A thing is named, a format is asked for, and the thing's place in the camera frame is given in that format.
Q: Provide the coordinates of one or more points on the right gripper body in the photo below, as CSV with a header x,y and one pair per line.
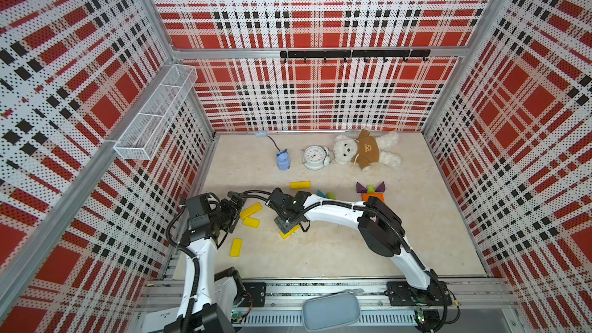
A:
x,y
284,216

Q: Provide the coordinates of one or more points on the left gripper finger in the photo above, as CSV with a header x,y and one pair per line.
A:
x,y
236,199
230,224

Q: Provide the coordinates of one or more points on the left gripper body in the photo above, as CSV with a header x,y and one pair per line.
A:
x,y
224,216

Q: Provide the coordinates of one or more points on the yellow long block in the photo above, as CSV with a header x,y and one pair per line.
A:
x,y
289,233
300,185
253,209

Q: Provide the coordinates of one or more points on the teal triangle block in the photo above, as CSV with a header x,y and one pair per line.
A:
x,y
321,193

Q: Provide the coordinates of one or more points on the purple triangle block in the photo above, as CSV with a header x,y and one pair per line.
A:
x,y
380,188
361,189

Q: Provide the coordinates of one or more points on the orange trapezoid block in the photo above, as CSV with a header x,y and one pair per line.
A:
x,y
367,196

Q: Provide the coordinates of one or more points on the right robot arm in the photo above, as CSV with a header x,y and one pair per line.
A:
x,y
312,236

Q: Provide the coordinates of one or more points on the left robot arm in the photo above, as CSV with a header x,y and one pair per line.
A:
x,y
208,298

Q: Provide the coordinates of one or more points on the small yellow block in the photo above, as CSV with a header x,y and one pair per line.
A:
x,y
251,222

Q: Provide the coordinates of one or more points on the yellow block bottom left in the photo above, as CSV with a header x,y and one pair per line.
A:
x,y
236,248

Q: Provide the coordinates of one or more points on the yellow long block top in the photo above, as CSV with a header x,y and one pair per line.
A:
x,y
300,185

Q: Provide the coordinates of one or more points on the white alarm clock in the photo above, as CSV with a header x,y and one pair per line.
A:
x,y
316,158

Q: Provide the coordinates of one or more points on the white teddy bear brown hoodie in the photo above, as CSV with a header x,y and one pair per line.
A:
x,y
365,150

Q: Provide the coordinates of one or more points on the grey pouch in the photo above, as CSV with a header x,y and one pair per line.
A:
x,y
331,311

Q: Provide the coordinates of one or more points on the white box device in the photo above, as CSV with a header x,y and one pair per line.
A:
x,y
156,321

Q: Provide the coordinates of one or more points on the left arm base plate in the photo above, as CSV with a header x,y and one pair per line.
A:
x,y
251,294

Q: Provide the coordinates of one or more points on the white wire basket shelf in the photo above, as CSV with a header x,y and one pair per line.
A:
x,y
158,110

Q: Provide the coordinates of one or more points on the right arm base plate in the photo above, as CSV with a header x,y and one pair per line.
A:
x,y
401,294

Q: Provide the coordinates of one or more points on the black hook rail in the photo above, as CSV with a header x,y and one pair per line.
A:
x,y
351,54

